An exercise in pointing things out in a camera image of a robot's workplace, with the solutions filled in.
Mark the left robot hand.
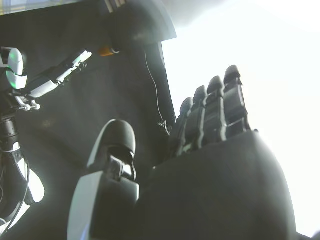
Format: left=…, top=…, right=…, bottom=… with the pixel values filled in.
left=66, top=64, right=298, bottom=240

